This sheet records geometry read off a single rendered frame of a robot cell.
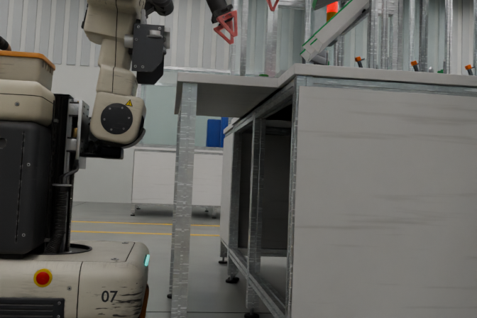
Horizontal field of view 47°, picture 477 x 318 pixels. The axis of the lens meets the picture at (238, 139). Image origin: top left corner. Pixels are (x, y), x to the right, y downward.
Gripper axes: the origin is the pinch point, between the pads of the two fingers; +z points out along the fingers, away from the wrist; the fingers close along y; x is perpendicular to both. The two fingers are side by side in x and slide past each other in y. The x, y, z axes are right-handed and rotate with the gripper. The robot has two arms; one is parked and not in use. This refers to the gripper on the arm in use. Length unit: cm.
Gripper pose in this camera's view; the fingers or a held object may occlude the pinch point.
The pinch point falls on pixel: (272, 8)
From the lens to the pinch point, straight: 224.6
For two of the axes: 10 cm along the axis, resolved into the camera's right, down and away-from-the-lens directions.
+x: -9.9, -0.4, -1.2
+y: -1.2, 0.6, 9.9
